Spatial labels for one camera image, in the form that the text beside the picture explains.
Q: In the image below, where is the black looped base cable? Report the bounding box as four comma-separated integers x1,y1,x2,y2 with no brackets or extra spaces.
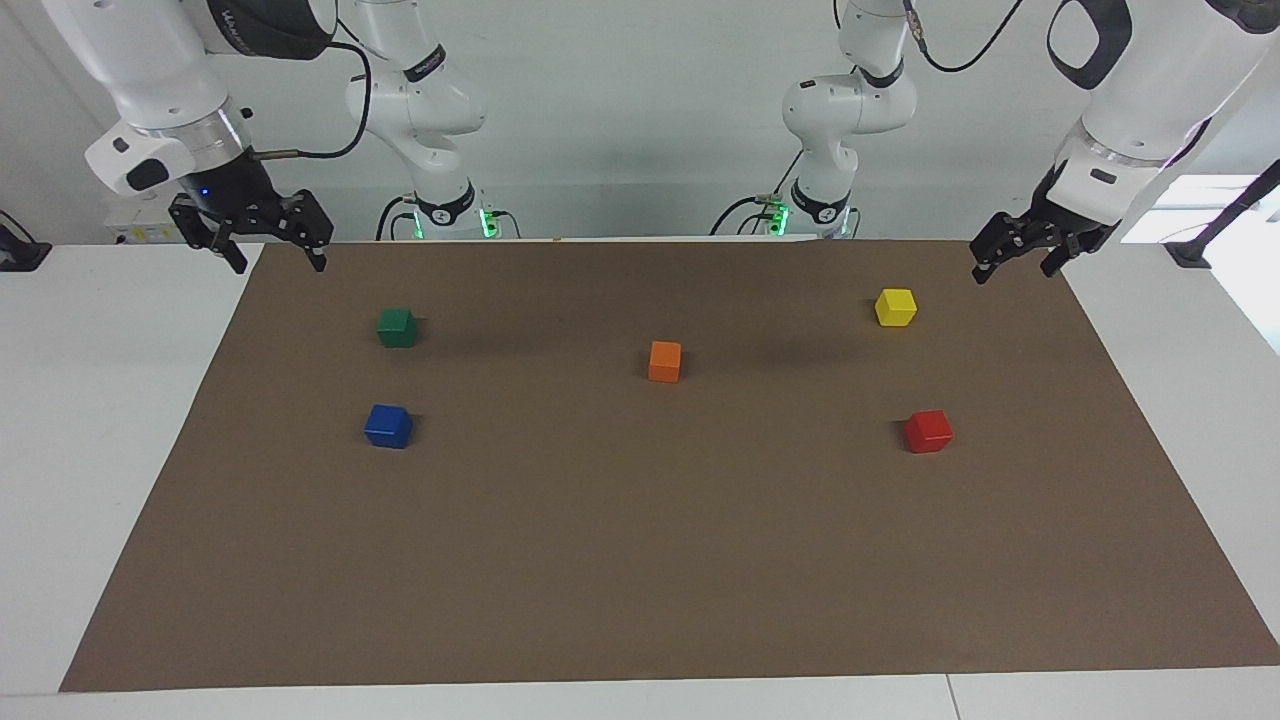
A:
375,195,416,241

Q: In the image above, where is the white box with yellow label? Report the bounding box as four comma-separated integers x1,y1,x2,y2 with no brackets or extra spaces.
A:
105,195,186,247

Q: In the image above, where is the black base cable bundle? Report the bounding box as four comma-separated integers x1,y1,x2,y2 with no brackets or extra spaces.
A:
710,150,801,237

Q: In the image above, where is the black table clamp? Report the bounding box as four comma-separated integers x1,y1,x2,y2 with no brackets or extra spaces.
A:
0,210,53,273

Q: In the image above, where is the blue wooden block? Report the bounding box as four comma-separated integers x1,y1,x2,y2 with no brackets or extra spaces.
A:
363,403,414,450

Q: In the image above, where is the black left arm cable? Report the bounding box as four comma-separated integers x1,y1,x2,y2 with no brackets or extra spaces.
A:
900,0,1028,74

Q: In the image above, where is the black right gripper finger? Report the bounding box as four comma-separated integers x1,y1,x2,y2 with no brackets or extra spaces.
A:
264,190,334,273
168,195,248,275

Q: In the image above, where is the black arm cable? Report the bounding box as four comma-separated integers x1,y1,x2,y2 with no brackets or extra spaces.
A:
245,18,374,162
900,0,1028,74

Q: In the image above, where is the brown table mat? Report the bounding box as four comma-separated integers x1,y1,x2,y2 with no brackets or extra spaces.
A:
58,238,1280,693

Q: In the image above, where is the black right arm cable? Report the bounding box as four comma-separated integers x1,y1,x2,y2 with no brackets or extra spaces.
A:
245,18,374,162

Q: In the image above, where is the red wooden block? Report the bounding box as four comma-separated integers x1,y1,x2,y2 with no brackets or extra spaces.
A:
903,409,954,455

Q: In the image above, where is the black stand with pole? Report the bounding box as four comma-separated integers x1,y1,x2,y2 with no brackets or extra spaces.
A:
1165,160,1280,269

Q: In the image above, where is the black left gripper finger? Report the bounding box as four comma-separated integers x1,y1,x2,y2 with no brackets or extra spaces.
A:
968,210,1046,287
1040,238,1101,279

